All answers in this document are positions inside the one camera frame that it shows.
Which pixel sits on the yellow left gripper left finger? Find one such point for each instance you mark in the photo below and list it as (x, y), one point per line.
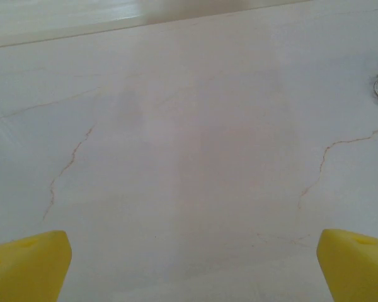
(25, 270)

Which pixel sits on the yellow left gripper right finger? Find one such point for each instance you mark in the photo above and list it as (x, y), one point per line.
(359, 273)

